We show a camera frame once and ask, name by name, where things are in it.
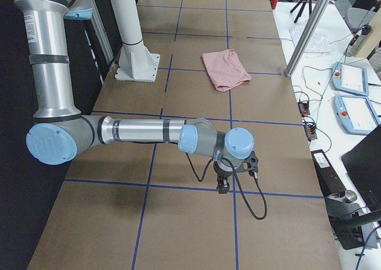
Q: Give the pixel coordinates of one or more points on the aluminium frame post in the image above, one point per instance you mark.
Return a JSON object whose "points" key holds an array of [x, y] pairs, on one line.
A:
{"points": [[306, 35]]}

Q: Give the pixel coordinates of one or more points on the crumpled clear plastic bag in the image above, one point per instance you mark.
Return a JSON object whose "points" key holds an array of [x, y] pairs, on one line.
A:
{"points": [[318, 43]]}

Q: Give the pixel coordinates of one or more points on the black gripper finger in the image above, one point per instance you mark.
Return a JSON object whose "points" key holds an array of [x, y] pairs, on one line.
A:
{"points": [[223, 185]]}

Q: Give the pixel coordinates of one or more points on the black box with label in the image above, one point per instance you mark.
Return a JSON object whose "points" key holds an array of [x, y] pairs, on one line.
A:
{"points": [[328, 178]]}

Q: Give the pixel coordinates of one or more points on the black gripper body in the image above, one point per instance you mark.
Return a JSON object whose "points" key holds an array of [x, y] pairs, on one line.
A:
{"points": [[221, 175]]}

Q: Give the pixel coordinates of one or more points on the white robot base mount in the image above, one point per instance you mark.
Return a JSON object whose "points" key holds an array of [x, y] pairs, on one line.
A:
{"points": [[136, 63]]}

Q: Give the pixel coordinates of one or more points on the black laptop screen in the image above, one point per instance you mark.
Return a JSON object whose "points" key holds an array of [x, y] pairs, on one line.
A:
{"points": [[362, 164]]}

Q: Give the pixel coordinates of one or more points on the orange circuit board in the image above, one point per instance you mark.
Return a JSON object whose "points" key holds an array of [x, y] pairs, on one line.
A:
{"points": [[310, 130], [304, 108]]}

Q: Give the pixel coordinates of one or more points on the upper orange circuit board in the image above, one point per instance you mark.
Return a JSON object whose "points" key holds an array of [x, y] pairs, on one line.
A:
{"points": [[304, 108]]}

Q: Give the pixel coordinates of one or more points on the pink Snoopy t-shirt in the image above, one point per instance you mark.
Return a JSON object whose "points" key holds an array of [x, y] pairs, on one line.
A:
{"points": [[225, 70]]}

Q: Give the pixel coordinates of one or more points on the blue teach pendant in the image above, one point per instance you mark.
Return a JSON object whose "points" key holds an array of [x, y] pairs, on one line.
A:
{"points": [[356, 114], [350, 78]]}

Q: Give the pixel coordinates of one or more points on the upper blue teach pendant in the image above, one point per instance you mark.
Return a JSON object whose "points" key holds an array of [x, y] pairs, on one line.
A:
{"points": [[350, 78]]}

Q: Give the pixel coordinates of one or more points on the lower blue teach pendant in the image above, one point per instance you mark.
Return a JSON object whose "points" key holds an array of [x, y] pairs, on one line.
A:
{"points": [[356, 114]]}

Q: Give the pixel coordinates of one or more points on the lower orange circuit board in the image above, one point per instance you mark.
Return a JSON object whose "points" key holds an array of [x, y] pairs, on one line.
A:
{"points": [[310, 130]]}

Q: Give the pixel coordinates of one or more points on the black camera tripod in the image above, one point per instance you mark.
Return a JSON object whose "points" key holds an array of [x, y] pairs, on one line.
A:
{"points": [[303, 4]]}

